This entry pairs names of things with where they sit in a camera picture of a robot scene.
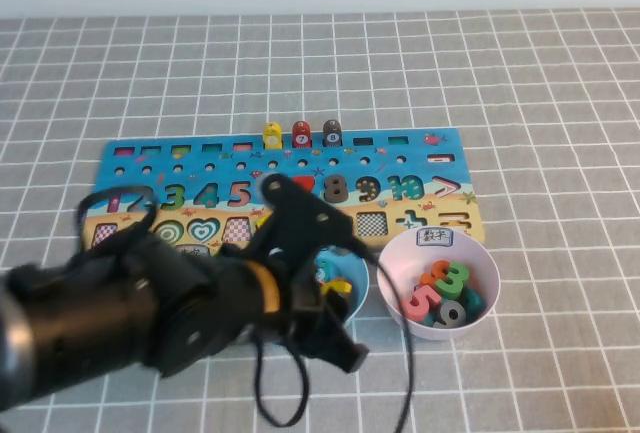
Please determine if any red fish peg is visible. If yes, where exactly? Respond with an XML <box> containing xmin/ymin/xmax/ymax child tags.
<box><xmin>291</xmin><ymin>120</ymin><xmax>312</xmax><ymax>149</ymax></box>

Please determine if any yellow fish peg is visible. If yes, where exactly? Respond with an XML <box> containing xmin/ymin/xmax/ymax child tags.
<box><xmin>262</xmin><ymin>121</ymin><xmax>283</xmax><ymax>150</ymax></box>

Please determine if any grey number nine piece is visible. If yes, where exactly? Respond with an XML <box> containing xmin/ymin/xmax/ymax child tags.
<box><xmin>430</xmin><ymin>300</ymin><xmax>467</xmax><ymax>329</ymax></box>

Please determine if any teal number piece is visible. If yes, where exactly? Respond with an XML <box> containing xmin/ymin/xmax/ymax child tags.
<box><xmin>459</xmin><ymin>286</ymin><xmax>487</xmax><ymax>322</ymax></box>

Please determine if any blue plastic bowl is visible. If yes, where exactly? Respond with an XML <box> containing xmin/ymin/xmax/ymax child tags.
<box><xmin>312</xmin><ymin>245</ymin><xmax>371</xmax><ymax>327</ymax></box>

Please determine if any black camera cable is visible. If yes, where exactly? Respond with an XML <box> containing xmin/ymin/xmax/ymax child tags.
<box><xmin>252</xmin><ymin>235</ymin><xmax>417</xmax><ymax>433</ymax></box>

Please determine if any brown fish peg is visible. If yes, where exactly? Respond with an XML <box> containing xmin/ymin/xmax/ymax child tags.
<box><xmin>322</xmin><ymin>119</ymin><xmax>344</xmax><ymax>148</ymax></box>

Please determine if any paper label on yellow bowl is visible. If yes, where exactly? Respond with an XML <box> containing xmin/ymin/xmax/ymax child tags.
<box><xmin>174</xmin><ymin>244</ymin><xmax>211</xmax><ymax>260</ymax></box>

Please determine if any pink number five piece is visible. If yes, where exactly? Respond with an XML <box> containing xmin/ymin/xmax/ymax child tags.
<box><xmin>398</xmin><ymin>285</ymin><xmax>441</xmax><ymax>322</ymax></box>

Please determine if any green number three piece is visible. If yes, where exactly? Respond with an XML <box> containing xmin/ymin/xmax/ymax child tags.
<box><xmin>433</xmin><ymin>262</ymin><xmax>471</xmax><ymax>299</ymax></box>

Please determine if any orange number piece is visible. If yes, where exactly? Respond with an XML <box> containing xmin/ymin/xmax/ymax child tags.
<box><xmin>418</xmin><ymin>260</ymin><xmax>451</xmax><ymax>287</ymax></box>

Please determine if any pink plastic bowl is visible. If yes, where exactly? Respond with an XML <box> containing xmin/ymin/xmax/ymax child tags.
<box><xmin>375</xmin><ymin>226</ymin><xmax>501</xmax><ymax>342</ymax></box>

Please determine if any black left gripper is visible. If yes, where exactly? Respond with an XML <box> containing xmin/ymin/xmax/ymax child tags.
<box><xmin>272</xmin><ymin>251</ymin><xmax>370</xmax><ymax>375</ymax></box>

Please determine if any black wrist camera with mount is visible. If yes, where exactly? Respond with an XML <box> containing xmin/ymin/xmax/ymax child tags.
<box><xmin>258</xmin><ymin>172</ymin><xmax>354</xmax><ymax>254</ymax></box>

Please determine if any paper label on pink bowl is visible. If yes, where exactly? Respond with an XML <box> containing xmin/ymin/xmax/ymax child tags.
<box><xmin>416</xmin><ymin>227</ymin><xmax>454</xmax><ymax>247</ymax></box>

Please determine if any brown number eight piece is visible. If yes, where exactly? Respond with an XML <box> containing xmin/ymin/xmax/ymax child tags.
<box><xmin>323</xmin><ymin>174</ymin><xmax>350</xmax><ymax>204</ymax></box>

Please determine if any grey checked tablecloth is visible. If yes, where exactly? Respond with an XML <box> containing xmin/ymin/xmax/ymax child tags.
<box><xmin>0</xmin><ymin>10</ymin><xmax>640</xmax><ymax>433</ymax></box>

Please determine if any blue wooden puzzle board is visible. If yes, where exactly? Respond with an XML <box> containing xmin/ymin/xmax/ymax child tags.
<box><xmin>79</xmin><ymin>127</ymin><xmax>486</xmax><ymax>259</ymax></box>

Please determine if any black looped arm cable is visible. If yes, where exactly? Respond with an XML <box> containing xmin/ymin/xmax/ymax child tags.
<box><xmin>74</xmin><ymin>183</ymin><xmax>159</xmax><ymax>255</ymax></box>

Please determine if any teal fish piece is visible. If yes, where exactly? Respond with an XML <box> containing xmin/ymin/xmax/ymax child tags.
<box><xmin>317</xmin><ymin>257</ymin><xmax>342</xmax><ymax>282</ymax></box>

